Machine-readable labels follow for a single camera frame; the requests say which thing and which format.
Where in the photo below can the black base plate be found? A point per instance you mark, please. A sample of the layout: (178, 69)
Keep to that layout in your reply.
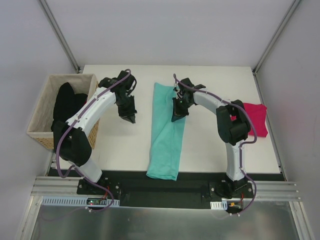
(166, 199)

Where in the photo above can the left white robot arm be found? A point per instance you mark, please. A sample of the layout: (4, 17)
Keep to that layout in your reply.
(71, 137)

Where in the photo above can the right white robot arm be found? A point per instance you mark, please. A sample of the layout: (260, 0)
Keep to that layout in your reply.
(233, 126)

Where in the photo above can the teal t shirt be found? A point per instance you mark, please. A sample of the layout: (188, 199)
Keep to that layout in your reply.
(166, 136)

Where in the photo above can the wicker laundry basket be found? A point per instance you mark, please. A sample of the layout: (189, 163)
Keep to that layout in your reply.
(39, 127)

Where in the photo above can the aluminium rail frame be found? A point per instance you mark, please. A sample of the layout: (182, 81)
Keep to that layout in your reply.
(263, 187)

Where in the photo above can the left slotted cable duct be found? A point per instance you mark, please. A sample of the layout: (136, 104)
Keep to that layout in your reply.
(67, 201)

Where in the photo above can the black t shirt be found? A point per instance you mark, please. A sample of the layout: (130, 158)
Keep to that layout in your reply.
(67, 103)

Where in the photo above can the slotted cable duct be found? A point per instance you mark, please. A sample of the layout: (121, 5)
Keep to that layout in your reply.
(219, 205)
(67, 201)

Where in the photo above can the right slotted cable duct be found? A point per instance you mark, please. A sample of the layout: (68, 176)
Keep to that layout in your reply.
(219, 205)

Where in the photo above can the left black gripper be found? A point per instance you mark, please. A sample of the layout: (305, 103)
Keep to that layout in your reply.
(127, 111)

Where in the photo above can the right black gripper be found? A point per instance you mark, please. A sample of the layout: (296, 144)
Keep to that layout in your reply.
(180, 109)

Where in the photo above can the folded pink t shirt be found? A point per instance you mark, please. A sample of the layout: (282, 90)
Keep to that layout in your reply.
(257, 114)

